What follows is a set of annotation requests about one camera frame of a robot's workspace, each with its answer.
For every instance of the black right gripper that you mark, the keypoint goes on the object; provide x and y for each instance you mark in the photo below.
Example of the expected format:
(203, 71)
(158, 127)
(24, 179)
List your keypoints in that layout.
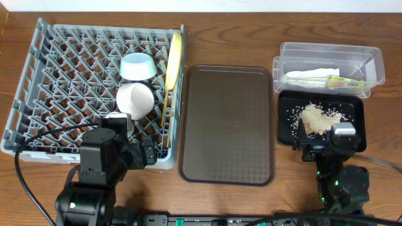
(315, 148)

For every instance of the white napkin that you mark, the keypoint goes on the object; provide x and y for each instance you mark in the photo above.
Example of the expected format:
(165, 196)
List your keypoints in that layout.
(311, 79)

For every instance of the green yellow snack wrapper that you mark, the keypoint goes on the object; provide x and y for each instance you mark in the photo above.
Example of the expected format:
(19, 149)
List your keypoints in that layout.
(334, 82)

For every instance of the black rectangular tray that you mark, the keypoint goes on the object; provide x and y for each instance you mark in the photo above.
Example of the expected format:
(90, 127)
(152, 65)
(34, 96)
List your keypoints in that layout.
(292, 103)

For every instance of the spilled rice pile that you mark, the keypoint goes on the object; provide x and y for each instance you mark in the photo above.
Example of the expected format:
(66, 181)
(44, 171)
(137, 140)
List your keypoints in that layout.
(317, 119)

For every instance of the pink shallow bowl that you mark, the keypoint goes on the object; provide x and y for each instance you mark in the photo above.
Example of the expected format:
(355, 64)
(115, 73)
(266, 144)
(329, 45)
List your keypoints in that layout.
(135, 99)

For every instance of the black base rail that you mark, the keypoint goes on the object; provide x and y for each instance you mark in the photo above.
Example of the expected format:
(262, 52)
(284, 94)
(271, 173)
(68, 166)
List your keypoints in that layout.
(204, 220)

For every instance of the grey plastic dish rack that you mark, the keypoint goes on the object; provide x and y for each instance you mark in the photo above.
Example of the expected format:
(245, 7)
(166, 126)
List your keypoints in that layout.
(71, 77)

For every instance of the brown plastic serving tray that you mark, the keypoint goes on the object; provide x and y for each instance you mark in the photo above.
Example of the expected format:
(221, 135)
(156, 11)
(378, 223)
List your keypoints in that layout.
(228, 135)

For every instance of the clear plastic waste bin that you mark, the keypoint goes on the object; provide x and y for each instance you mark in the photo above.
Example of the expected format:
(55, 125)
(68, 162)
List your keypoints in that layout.
(355, 62)

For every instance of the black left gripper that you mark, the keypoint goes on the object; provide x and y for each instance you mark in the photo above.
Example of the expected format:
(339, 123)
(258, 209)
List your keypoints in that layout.
(148, 150)

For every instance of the yellow round plate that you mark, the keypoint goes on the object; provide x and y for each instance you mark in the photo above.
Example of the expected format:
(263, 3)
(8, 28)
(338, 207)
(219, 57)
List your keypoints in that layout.
(174, 60)

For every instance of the small white cup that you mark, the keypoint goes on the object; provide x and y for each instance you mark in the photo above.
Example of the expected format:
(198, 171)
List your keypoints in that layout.
(129, 121)

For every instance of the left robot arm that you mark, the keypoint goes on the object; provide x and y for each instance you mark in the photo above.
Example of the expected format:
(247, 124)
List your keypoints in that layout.
(106, 155)

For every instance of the light blue bowl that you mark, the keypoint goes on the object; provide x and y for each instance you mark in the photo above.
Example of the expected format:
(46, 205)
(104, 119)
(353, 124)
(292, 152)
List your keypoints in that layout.
(137, 66)

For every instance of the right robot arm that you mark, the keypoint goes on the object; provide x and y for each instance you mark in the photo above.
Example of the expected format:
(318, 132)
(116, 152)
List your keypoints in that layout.
(343, 189)

